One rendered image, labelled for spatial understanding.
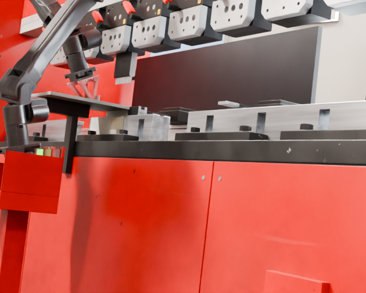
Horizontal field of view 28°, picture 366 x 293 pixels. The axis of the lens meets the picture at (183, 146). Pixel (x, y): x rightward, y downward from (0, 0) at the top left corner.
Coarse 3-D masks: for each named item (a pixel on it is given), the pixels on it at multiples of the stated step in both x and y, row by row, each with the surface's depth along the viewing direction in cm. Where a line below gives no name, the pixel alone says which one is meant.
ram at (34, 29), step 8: (24, 0) 301; (56, 0) 274; (64, 0) 268; (104, 0) 241; (112, 0) 236; (120, 0) 232; (24, 8) 300; (32, 8) 293; (96, 8) 245; (104, 8) 243; (24, 16) 299; (32, 24) 291; (40, 24) 284; (24, 32) 297; (32, 32) 295; (40, 32) 293
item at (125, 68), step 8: (120, 56) 233; (128, 56) 229; (136, 56) 228; (120, 64) 232; (128, 64) 228; (136, 64) 228; (120, 72) 232; (128, 72) 227; (120, 80) 233; (128, 80) 228
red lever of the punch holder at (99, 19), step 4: (92, 12) 238; (96, 12) 237; (96, 16) 235; (100, 16) 236; (96, 20) 234; (100, 20) 234; (100, 24) 231; (104, 24) 232; (100, 28) 232; (104, 28) 232; (108, 28) 233
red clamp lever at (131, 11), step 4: (124, 4) 220; (128, 4) 220; (128, 8) 218; (132, 8) 219; (128, 12) 218; (132, 12) 217; (132, 16) 215; (136, 16) 216; (136, 20) 216; (140, 20) 217
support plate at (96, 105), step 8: (32, 96) 218; (40, 96) 214; (48, 96) 212; (56, 96) 210; (64, 96) 210; (72, 96) 211; (88, 104) 220; (96, 104) 218; (104, 104) 217; (112, 104) 219
